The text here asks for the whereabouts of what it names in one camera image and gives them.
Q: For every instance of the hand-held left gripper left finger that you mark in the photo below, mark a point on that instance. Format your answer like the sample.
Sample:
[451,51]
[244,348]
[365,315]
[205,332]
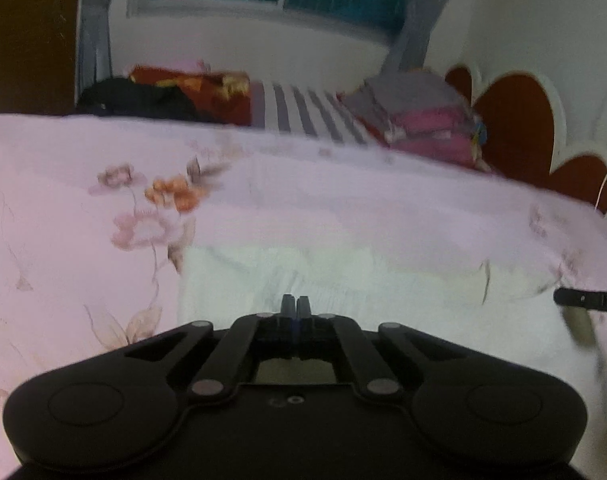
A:
[288,307]

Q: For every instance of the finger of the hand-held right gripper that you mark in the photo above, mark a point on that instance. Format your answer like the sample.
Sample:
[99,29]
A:
[578,299]

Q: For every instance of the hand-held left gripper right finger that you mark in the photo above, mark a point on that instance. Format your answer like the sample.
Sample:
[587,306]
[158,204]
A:
[303,307]

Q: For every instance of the white knitted sweater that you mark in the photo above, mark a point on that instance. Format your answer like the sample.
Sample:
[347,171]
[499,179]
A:
[383,280]

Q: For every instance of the magenta folded clothes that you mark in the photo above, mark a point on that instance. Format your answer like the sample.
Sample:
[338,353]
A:
[428,130]

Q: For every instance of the grey folded clothes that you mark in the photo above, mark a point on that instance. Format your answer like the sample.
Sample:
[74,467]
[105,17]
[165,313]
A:
[408,90]

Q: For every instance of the pink floral bedsheet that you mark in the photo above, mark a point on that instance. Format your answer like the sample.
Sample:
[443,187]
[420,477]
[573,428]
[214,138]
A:
[333,200]

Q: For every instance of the red and white headboard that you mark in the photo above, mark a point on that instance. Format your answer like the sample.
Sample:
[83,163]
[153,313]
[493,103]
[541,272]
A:
[518,125]

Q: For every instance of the colourful printed cloth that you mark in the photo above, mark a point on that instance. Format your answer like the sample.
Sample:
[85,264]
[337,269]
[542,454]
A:
[479,135]

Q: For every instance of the grey white striped cloth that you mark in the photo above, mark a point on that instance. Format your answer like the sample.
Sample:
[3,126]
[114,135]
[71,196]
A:
[303,110]

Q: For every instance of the red floral cloth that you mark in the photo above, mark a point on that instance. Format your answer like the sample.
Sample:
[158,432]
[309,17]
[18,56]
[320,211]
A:
[208,92]

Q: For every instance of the black cloth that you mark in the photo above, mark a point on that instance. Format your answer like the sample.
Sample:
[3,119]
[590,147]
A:
[133,97]

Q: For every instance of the small pink cloth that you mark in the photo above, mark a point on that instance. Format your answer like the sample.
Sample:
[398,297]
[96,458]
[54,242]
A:
[191,65]

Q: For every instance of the grey curtain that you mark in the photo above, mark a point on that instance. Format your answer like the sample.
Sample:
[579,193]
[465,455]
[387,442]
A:
[95,50]
[413,45]

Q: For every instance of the brown wooden door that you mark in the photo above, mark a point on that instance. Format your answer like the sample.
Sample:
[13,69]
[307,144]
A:
[33,50]

